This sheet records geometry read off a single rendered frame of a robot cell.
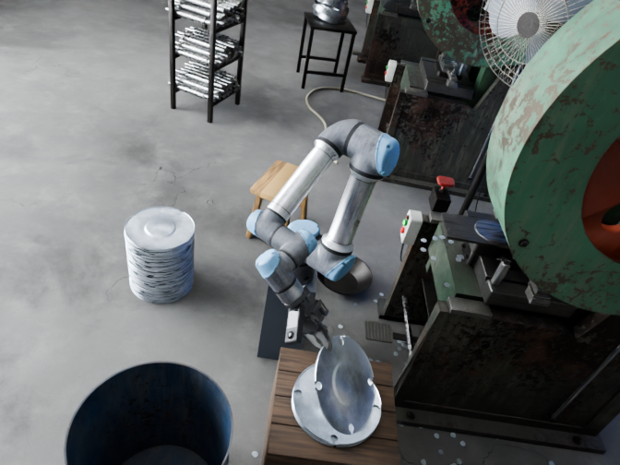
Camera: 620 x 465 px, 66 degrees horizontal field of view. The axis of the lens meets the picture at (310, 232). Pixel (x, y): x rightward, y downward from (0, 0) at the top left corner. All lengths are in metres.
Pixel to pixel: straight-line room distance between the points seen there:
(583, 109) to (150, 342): 1.77
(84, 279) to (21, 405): 0.64
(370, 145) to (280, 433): 0.91
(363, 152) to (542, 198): 0.56
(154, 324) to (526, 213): 1.61
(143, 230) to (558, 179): 1.62
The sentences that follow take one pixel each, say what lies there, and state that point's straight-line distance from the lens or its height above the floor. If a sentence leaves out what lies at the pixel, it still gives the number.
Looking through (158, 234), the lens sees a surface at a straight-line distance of 2.12.
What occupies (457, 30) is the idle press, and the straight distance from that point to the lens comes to 2.82.
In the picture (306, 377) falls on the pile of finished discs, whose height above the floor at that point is 0.37.
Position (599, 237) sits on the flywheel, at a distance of 1.36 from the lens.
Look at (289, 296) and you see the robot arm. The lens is 1.36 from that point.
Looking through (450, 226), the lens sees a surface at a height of 0.78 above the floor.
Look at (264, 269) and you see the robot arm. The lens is 1.33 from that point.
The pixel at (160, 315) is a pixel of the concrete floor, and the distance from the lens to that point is 2.25.
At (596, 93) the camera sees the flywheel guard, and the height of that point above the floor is 1.46.
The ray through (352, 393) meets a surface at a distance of 1.54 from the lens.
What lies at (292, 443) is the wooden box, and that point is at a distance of 1.55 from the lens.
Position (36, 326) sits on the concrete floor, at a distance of 2.31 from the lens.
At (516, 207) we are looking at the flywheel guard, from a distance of 1.13.
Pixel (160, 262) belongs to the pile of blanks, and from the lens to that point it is 2.11.
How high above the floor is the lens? 1.73
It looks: 39 degrees down
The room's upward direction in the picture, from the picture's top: 12 degrees clockwise
